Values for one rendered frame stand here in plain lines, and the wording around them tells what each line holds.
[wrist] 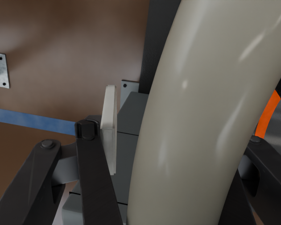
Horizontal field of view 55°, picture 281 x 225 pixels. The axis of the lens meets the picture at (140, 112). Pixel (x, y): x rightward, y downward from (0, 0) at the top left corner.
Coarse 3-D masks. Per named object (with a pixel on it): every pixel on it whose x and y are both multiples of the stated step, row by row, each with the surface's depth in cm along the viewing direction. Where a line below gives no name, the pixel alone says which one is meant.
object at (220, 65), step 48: (192, 0) 6; (240, 0) 5; (192, 48) 6; (240, 48) 5; (192, 96) 6; (240, 96) 6; (144, 144) 7; (192, 144) 6; (240, 144) 7; (144, 192) 8; (192, 192) 7
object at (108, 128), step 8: (112, 88) 19; (112, 96) 18; (104, 104) 17; (112, 104) 16; (104, 112) 15; (112, 112) 15; (104, 120) 14; (112, 120) 14; (104, 128) 14; (112, 128) 14; (104, 136) 14; (112, 136) 14; (104, 144) 14; (112, 144) 14; (104, 152) 14; (112, 152) 14; (112, 160) 14; (112, 168) 15
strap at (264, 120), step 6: (276, 96) 124; (270, 102) 126; (276, 102) 126; (270, 108) 127; (264, 114) 129; (270, 114) 129; (264, 120) 131; (258, 126) 133; (264, 126) 132; (258, 132) 134; (264, 132) 134
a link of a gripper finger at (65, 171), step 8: (72, 144) 14; (64, 152) 13; (72, 152) 13; (64, 160) 13; (72, 160) 13; (56, 168) 13; (64, 168) 13; (72, 168) 13; (56, 176) 13; (64, 176) 13; (72, 176) 13; (56, 184) 13
